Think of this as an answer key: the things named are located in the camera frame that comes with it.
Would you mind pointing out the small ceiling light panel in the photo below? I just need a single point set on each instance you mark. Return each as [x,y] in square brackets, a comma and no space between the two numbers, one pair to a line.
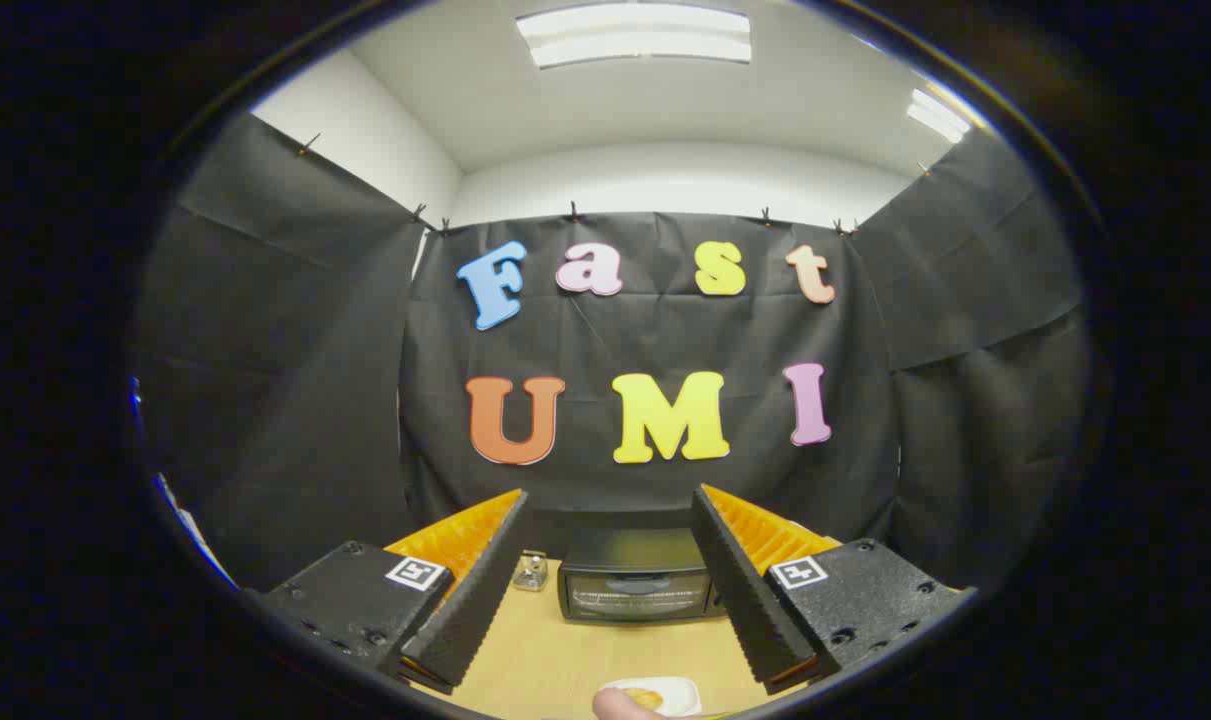
[937,115]

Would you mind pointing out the small clear glass container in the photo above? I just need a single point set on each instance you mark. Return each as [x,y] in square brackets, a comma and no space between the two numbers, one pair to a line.
[531,572]

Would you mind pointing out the long ceiling light panel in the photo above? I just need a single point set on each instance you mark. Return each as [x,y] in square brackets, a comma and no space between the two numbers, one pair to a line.
[633,35]

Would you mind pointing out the white plate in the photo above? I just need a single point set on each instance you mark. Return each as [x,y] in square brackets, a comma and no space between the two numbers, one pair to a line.
[680,692]

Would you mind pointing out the golden bread bun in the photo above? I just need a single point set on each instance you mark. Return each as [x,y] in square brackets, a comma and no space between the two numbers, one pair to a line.
[643,697]

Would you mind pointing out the black toaster oven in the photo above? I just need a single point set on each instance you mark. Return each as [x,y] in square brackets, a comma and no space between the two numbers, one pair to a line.
[633,585]

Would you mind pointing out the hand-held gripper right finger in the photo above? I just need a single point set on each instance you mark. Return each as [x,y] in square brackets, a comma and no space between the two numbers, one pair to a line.
[745,600]

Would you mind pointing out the black backdrop cloth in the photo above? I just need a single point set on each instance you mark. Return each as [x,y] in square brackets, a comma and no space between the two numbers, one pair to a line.
[365,350]

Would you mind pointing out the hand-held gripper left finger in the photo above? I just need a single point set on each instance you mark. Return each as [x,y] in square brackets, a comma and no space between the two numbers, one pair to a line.
[470,600]

